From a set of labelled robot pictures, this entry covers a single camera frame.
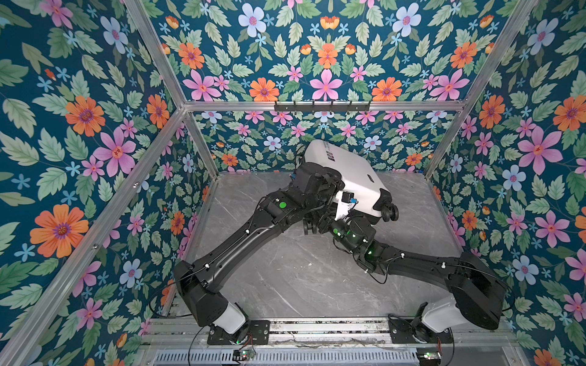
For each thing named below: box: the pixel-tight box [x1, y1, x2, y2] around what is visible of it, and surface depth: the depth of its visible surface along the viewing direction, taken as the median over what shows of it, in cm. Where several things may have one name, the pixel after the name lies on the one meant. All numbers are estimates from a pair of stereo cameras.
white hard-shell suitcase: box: [303, 139, 400, 224], surface depth 79 cm
